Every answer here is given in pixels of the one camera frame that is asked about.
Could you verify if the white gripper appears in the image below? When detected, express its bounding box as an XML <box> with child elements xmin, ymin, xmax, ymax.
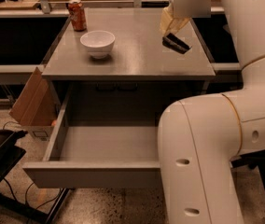
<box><xmin>160</xmin><ymin>0</ymin><xmax>211</xmax><ymax>37</ymax></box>

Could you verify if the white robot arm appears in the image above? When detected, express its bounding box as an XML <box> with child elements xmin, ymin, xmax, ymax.
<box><xmin>158</xmin><ymin>0</ymin><xmax>265</xmax><ymax>224</ymax></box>

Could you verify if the black drawer handle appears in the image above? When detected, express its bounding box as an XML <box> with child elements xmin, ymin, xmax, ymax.
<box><xmin>95</xmin><ymin>83</ymin><xmax>138</xmax><ymax>91</ymax></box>

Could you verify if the dark rxbar chocolate bar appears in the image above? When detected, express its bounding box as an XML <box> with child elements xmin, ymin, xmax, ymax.
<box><xmin>162</xmin><ymin>33</ymin><xmax>190</xmax><ymax>54</ymax></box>

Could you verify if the grey cabinet with top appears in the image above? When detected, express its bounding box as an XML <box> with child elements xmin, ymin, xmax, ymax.
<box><xmin>42</xmin><ymin>8</ymin><xmax>215</xmax><ymax>129</ymax></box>

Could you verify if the white ceramic bowl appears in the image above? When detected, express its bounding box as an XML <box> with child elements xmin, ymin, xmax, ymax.
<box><xmin>80</xmin><ymin>30</ymin><xmax>116</xmax><ymax>59</ymax></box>

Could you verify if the brown cardboard box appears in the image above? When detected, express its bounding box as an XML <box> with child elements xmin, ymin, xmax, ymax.
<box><xmin>9</xmin><ymin>68</ymin><xmax>57</xmax><ymax>142</ymax></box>

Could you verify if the black floor cable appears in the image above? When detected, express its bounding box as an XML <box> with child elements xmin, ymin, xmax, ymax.
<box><xmin>1</xmin><ymin>176</ymin><xmax>62</xmax><ymax>224</ymax></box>

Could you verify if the orange soda can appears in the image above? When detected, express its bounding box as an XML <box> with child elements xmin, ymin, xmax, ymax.
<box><xmin>67</xmin><ymin>0</ymin><xmax>87</xmax><ymax>32</ymax></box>

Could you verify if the open grey top drawer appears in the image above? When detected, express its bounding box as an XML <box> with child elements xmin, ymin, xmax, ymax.
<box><xmin>23</xmin><ymin>83</ymin><xmax>164</xmax><ymax>189</ymax></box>

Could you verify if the black cart at left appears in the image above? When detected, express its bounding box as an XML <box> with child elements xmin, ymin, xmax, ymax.
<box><xmin>0</xmin><ymin>130</ymin><xmax>69</xmax><ymax>224</ymax></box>

